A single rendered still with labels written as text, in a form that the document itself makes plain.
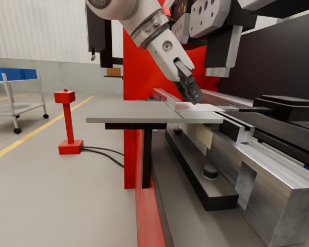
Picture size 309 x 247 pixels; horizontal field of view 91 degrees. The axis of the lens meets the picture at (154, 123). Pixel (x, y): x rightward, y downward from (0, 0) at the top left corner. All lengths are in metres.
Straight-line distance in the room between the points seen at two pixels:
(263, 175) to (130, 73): 1.08
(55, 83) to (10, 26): 2.38
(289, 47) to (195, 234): 0.87
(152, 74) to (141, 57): 0.15
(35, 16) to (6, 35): 1.34
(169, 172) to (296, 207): 0.21
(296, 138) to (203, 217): 0.36
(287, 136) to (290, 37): 0.55
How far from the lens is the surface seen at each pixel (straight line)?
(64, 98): 2.08
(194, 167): 0.33
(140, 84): 1.21
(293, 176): 0.26
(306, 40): 0.93
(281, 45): 1.00
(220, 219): 0.29
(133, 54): 1.21
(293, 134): 0.55
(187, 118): 0.30
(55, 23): 7.96
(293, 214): 0.27
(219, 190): 0.29
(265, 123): 0.61
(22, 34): 8.41
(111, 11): 0.29
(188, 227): 0.27
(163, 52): 0.33
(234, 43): 0.37
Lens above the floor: 1.08
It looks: 18 degrees down
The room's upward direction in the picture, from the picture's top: 3 degrees clockwise
